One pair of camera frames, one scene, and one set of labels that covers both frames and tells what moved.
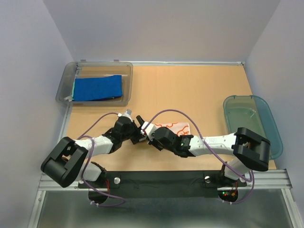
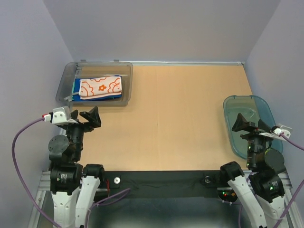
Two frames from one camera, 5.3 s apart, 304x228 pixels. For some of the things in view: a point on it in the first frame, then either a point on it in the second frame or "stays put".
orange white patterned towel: [179, 128] → [99, 87]
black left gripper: [138, 136] → [94, 118]
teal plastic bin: [251, 112] stays put
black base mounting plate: [162, 184] stays put
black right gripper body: [158, 145] → [256, 142]
